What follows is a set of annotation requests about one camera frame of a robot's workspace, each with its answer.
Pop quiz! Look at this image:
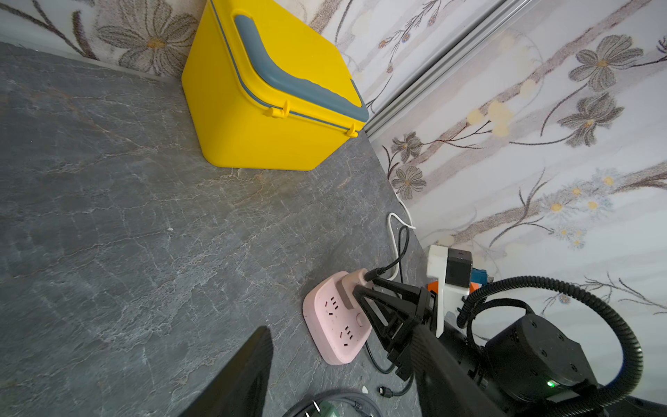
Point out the grey usb cable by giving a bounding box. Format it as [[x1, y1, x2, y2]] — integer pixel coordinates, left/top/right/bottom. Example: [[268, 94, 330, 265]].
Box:
[[280, 390, 384, 417]]

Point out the yellow storage box grey handle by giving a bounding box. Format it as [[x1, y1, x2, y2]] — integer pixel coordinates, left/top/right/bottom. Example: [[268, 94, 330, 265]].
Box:
[[182, 1, 369, 171]]

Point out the green usb charger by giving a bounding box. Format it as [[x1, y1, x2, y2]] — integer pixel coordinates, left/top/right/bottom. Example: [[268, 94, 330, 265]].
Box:
[[317, 402, 340, 417]]

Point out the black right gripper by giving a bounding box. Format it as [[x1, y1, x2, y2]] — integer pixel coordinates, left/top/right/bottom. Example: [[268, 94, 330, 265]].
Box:
[[354, 278, 437, 381]]

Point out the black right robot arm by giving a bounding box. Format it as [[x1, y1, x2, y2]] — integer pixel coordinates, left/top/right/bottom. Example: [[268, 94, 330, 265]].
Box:
[[353, 276, 666, 416]]

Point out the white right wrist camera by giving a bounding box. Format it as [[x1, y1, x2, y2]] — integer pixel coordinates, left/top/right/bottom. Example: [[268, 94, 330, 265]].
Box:
[[427, 245, 472, 337]]

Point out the beige usb charger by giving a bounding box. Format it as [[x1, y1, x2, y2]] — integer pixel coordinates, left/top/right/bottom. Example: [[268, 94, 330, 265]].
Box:
[[335, 269, 373, 310]]

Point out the pink power strip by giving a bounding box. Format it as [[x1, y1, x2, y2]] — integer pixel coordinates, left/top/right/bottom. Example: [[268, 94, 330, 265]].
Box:
[[302, 271, 372, 366]]

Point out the white power strip cord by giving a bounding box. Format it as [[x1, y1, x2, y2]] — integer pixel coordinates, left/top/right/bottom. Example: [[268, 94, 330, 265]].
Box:
[[386, 192, 417, 283]]

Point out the orange cylindrical bottle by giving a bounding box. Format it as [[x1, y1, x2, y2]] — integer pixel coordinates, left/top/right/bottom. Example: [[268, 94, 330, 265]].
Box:
[[427, 268, 493, 295]]

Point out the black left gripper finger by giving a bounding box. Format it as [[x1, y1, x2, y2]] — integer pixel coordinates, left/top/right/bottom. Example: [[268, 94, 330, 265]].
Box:
[[182, 326, 274, 417]]

